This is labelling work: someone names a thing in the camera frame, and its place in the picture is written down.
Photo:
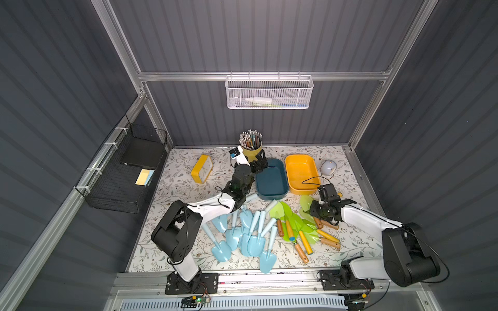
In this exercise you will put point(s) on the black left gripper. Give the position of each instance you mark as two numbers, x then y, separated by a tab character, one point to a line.
256	161

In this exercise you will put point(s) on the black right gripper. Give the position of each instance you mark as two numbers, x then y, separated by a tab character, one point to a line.
330	195

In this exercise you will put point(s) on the green shovel wooden handle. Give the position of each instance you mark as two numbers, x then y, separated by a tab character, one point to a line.
313	234
305	205

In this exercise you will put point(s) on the light blue shovel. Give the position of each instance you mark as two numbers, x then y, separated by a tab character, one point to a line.
267	259
221	251
256	242
233	235

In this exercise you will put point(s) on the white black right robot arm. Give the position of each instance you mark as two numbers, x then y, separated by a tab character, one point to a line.
406	256

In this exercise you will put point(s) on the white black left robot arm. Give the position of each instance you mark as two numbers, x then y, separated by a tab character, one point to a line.
177	230

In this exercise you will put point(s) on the teal storage box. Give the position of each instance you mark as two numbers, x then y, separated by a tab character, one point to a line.
271	183

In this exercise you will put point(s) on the yellow storage box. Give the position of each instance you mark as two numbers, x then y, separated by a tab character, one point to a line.
302	174

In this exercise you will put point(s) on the yellow pencil cup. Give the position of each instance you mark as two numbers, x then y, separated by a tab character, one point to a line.
251	154

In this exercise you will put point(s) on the bundle of colored pencils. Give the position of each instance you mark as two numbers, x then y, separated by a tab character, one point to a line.
250	140

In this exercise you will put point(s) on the white bottle in mesh basket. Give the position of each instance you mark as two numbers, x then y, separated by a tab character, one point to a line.
259	101

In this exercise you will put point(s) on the light blue shovel front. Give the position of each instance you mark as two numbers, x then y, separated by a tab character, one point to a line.
267	259

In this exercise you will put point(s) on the yellow sticky note pad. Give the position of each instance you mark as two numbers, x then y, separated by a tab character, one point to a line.
145	177

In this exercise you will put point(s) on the black notebook in basket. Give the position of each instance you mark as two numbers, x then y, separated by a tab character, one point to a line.
143	153

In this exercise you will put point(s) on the small green circuit board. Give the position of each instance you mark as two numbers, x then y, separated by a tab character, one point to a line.
194	302

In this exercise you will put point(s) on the green shovel brown handle front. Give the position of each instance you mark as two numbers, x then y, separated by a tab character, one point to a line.
289	236

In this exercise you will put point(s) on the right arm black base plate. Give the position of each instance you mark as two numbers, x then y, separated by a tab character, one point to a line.
340	279

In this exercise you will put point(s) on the white mesh wall basket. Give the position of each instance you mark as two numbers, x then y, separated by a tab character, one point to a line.
288	92

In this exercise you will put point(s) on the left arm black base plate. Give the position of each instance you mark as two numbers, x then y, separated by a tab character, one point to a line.
201	283

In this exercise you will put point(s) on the black wire wall basket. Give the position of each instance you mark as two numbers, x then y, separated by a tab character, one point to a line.
111	185

